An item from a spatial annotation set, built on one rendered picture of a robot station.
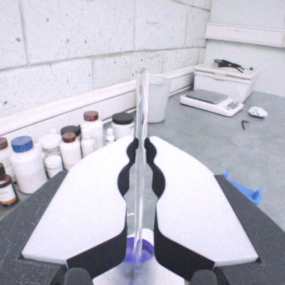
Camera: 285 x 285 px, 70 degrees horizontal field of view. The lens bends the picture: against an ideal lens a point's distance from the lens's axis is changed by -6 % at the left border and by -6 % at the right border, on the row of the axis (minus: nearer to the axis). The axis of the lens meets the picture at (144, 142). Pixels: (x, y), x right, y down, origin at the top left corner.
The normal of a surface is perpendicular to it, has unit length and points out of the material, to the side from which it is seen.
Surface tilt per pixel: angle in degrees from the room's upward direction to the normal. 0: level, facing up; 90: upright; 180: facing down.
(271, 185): 0
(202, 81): 94
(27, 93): 90
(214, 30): 90
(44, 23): 90
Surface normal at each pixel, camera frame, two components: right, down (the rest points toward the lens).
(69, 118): 0.81, 0.31
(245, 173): 0.04, -0.88
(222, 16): -0.58, 0.36
